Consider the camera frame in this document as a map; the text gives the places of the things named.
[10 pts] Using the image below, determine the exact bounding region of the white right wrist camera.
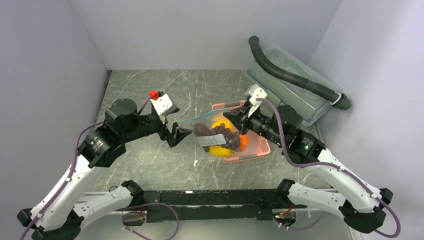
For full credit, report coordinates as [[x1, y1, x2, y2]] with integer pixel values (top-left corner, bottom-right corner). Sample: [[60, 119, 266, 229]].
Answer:
[[244, 84, 268, 118]]

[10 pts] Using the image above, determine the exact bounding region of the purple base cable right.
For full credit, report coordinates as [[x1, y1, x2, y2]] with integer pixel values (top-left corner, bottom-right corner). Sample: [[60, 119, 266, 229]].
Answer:
[[273, 210, 328, 232]]

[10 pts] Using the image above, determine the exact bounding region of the dark purple grape bunch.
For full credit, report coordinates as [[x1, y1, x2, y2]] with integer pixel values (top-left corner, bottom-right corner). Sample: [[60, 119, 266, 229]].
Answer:
[[202, 123, 241, 153]]

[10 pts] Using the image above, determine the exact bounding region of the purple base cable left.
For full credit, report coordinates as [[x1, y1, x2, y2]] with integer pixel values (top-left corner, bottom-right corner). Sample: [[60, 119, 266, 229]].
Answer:
[[121, 198, 182, 240]]

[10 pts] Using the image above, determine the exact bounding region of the dark corrugated hose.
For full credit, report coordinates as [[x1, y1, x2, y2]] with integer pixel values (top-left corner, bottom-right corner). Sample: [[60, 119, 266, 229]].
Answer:
[[248, 35, 352, 112]]

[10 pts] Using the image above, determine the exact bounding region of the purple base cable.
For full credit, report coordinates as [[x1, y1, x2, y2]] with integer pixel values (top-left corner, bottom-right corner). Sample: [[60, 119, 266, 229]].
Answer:
[[273, 210, 328, 232], [121, 198, 182, 240]]

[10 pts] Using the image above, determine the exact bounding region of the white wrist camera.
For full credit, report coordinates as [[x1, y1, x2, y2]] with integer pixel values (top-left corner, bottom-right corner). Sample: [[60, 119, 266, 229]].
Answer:
[[148, 90, 180, 117], [244, 84, 268, 118]]

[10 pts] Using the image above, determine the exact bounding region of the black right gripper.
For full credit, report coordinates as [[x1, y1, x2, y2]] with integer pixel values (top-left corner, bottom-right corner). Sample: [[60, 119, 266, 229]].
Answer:
[[223, 102, 285, 146]]

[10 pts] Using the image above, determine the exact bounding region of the dark red round fruit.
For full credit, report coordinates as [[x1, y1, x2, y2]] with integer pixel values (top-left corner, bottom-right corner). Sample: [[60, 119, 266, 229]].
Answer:
[[193, 123, 210, 137]]

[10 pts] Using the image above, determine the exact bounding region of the green lidded storage box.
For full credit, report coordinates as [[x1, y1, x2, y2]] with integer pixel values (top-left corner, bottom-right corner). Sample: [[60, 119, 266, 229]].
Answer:
[[244, 45, 341, 127]]

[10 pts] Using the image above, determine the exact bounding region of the yellow mango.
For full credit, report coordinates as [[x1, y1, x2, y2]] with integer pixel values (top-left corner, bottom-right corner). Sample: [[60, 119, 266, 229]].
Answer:
[[208, 145, 235, 158]]

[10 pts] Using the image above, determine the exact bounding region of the pink perforated plastic basket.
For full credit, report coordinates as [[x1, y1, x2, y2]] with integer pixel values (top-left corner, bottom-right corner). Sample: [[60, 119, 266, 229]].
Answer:
[[212, 100, 271, 164]]

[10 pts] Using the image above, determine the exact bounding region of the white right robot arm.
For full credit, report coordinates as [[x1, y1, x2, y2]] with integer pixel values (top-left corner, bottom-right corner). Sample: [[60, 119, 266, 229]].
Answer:
[[223, 104, 393, 234]]

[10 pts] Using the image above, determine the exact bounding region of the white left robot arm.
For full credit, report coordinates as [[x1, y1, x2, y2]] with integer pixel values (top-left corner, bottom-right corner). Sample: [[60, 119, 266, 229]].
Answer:
[[17, 95, 192, 240]]

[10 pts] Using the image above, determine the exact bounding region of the clear zip top bag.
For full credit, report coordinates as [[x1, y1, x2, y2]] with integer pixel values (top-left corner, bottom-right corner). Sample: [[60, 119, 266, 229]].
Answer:
[[176, 108, 251, 158]]

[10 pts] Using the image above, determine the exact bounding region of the orange fruit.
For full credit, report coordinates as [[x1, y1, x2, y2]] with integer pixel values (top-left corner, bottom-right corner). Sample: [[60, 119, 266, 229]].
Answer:
[[239, 134, 249, 152]]

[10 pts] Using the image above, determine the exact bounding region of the yellow bell pepper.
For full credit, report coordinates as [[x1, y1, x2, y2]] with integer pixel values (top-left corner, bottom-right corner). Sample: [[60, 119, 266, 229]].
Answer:
[[210, 114, 236, 132]]

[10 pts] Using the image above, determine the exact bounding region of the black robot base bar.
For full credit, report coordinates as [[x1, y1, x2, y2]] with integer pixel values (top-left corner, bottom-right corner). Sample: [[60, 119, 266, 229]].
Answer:
[[121, 189, 306, 223]]

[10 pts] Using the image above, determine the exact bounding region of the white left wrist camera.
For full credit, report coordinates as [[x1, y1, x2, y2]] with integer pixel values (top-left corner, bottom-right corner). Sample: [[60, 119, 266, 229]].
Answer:
[[148, 90, 180, 117]]

